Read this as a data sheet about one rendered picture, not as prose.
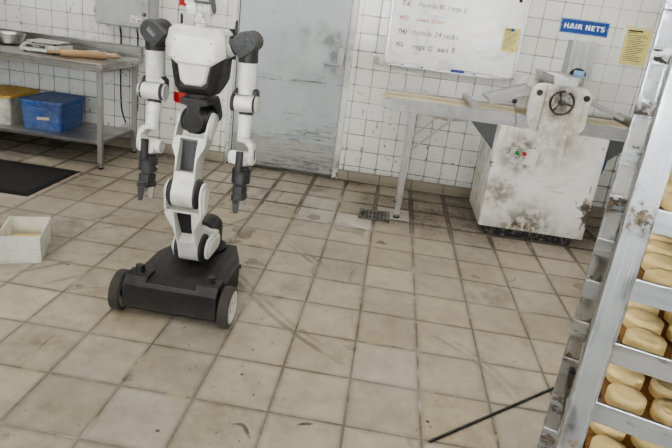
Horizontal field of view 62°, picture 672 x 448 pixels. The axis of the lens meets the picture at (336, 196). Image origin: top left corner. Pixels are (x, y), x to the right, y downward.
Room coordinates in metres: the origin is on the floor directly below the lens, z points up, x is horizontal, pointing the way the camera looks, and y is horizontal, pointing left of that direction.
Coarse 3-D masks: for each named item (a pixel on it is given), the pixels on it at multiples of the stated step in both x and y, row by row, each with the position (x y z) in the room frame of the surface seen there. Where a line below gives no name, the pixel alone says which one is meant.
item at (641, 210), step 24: (648, 144) 0.61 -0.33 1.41; (648, 168) 0.61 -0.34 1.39; (648, 192) 0.61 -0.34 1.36; (624, 216) 0.62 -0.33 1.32; (648, 216) 0.60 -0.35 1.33; (624, 240) 0.61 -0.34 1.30; (648, 240) 0.60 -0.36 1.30; (624, 264) 0.61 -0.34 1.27; (624, 288) 0.60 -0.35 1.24; (600, 312) 0.61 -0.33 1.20; (624, 312) 0.60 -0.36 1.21; (600, 336) 0.61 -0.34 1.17; (600, 360) 0.61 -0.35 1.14; (576, 384) 0.61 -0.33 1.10; (600, 384) 0.60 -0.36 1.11; (576, 408) 0.61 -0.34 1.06; (576, 432) 0.61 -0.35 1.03
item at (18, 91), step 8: (0, 88) 4.99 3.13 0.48; (8, 88) 5.03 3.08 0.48; (16, 88) 5.08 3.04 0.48; (24, 88) 5.11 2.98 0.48; (0, 96) 4.67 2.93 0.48; (8, 96) 4.68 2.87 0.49; (16, 96) 4.77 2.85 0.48; (0, 104) 4.68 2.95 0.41; (8, 104) 4.69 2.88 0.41; (16, 104) 4.79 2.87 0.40; (0, 112) 4.69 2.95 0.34; (8, 112) 4.70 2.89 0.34; (16, 112) 4.79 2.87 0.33; (0, 120) 4.69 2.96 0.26; (8, 120) 4.70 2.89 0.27; (16, 120) 4.79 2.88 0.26
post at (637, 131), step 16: (656, 32) 1.04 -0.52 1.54; (656, 80) 1.02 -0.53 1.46; (640, 96) 1.02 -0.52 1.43; (656, 96) 1.01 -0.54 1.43; (640, 128) 1.02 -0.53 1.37; (624, 144) 1.03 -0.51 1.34; (640, 144) 1.02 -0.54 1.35; (624, 176) 1.02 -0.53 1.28; (624, 192) 1.02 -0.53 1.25; (608, 224) 1.02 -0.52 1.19; (592, 256) 1.03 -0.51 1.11; (592, 272) 1.02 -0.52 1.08; (592, 304) 1.02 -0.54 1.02; (576, 352) 1.02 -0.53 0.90; (560, 384) 1.02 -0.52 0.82; (560, 416) 1.01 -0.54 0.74
